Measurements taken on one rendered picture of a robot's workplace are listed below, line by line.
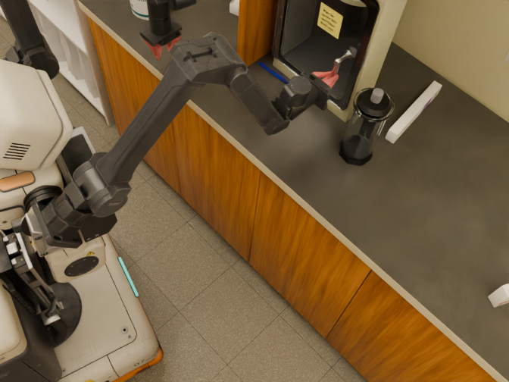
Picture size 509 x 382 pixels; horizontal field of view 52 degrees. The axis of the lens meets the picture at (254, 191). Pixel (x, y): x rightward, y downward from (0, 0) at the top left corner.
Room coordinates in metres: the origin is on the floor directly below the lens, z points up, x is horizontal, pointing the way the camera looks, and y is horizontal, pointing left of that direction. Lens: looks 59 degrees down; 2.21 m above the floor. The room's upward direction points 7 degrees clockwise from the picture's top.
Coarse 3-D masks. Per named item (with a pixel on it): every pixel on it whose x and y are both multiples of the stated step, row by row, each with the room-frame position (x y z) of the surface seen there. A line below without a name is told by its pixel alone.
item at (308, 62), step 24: (288, 0) 1.22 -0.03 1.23; (312, 0) 1.17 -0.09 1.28; (336, 0) 1.12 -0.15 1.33; (360, 0) 1.08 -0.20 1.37; (288, 24) 1.21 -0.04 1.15; (312, 24) 1.16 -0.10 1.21; (360, 24) 1.07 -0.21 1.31; (288, 48) 1.20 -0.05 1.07; (312, 48) 1.15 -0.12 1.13; (336, 48) 1.10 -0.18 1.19; (360, 48) 1.05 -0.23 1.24; (312, 72) 1.14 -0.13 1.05; (336, 96) 1.07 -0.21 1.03
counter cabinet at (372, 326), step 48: (96, 48) 1.48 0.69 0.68; (144, 96) 1.29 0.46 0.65; (192, 144) 1.11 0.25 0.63; (192, 192) 1.13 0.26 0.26; (240, 192) 0.95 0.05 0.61; (240, 240) 0.94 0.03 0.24; (288, 240) 0.80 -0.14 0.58; (336, 240) 0.69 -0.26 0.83; (288, 288) 0.76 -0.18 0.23; (336, 288) 0.65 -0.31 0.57; (384, 288) 0.57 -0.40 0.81; (336, 336) 0.59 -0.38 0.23; (384, 336) 0.51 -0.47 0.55; (432, 336) 0.46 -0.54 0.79
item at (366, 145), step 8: (368, 88) 0.99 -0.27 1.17; (392, 104) 0.94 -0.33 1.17; (352, 112) 0.95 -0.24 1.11; (360, 112) 0.90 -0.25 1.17; (392, 112) 0.92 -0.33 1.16; (352, 120) 0.93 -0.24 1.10; (360, 120) 0.91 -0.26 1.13; (352, 128) 0.92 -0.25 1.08; (360, 128) 0.90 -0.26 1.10; (368, 128) 0.90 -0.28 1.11; (376, 128) 0.90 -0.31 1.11; (344, 136) 0.94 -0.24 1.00; (352, 136) 0.91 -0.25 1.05; (360, 136) 0.90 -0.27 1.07; (368, 136) 0.90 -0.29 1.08; (376, 136) 0.91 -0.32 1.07; (344, 144) 0.93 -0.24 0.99; (352, 144) 0.90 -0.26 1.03; (360, 144) 0.90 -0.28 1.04; (368, 144) 0.90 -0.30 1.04; (352, 152) 0.90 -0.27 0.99; (360, 152) 0.90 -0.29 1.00; (368, 152) 0.90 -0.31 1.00
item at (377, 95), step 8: (376, 88) 0.95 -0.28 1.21; (360, 96) 0.95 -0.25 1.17; (368, 96) 0.95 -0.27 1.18; (376, 96) 0.93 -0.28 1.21; (384, 96) 0.95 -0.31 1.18; (360, 104) 0.92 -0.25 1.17; (368, 104) 0.92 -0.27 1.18; (376, 104) 0.92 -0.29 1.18; (384, 104) 0.93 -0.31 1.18; (368, 112) 0.90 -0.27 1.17; (376, 112) 0.90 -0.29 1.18; (384, 112) 0.91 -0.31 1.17
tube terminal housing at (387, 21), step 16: (384, 0) 1.05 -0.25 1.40; (400, 0) 1.10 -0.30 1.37; (384, 16) 1.06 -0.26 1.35; (400, 16) 1.13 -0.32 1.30; (384, 32) 1.08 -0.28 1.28; (368, 48) 1.05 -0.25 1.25; (384, 48) 1.11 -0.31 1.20; (368, 64) 1.06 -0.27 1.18; (368, 80) 1.09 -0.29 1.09; (352, 96) 1.05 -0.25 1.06; (336, 112) 1.07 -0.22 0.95
